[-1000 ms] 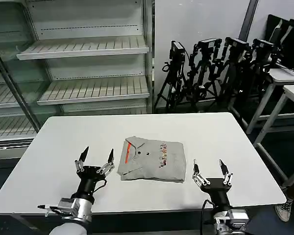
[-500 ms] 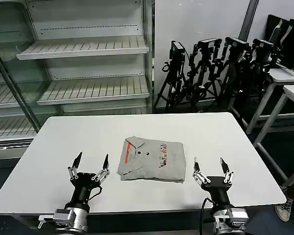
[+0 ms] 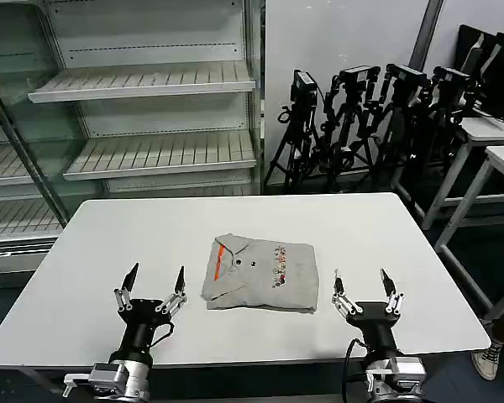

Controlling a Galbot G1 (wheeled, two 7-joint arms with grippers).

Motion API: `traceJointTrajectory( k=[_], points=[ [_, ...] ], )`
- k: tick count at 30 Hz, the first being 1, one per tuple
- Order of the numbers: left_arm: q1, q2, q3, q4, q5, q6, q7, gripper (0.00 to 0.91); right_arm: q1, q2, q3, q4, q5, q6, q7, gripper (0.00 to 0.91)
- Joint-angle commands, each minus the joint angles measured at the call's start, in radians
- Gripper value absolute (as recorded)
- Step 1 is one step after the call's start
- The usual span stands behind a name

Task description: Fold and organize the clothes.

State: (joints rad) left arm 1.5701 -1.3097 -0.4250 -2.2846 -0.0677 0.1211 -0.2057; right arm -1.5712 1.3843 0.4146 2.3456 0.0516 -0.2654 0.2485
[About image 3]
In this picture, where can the black camera on tripod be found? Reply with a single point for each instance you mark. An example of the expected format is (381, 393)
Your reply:
(451, 88)
(355, 105)
(303, 88)
(405, 109)

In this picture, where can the white empty shelf rack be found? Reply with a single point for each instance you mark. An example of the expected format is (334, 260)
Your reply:
(151, 80)

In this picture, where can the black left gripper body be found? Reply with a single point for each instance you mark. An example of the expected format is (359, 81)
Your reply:
(140, 323)

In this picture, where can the grey printed polo shirt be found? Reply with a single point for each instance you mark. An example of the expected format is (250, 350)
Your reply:
(260, 285)

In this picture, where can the person's foot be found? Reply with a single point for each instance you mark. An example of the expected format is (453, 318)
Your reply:
(487, 361)

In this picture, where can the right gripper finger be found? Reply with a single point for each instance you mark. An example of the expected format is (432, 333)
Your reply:
(387, 280)
(339, 287)

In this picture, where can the grey metal post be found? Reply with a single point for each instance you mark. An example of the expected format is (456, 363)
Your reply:
(427, 38)

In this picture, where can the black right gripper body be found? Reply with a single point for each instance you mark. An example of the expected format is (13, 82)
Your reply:
(376, 323)

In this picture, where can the glass fronted shelf cabinet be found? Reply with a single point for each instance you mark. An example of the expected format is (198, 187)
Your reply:
(12, 168)

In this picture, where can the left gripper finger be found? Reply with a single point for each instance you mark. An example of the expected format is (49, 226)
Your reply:
(179, 281)
(130, 279)

